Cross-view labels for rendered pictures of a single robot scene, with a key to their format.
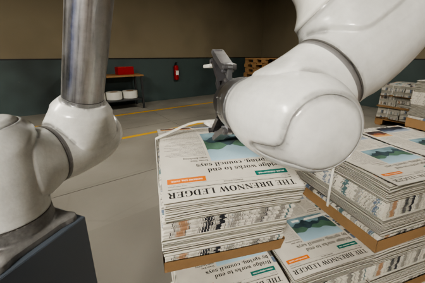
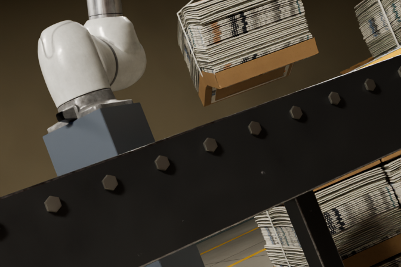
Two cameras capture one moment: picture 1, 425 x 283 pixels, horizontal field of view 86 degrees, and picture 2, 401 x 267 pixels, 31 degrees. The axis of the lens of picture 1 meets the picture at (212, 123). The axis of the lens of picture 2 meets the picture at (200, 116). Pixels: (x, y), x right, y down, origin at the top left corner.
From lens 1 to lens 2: 158 cm
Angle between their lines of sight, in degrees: 22
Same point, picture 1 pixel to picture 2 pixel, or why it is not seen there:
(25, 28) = not seen: outside the picture
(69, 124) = (105, 30)
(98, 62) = not seen: outside the picture
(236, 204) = not seen: outside the picture
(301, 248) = not seen: hidden behind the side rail
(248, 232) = (275, 35)
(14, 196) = (92, 62)
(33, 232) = (108, 97)
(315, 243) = not seen: hidden behind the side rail
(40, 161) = (98, 45)
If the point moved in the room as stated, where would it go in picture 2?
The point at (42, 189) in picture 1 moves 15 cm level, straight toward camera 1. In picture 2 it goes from (104, 67) to (128, 48)
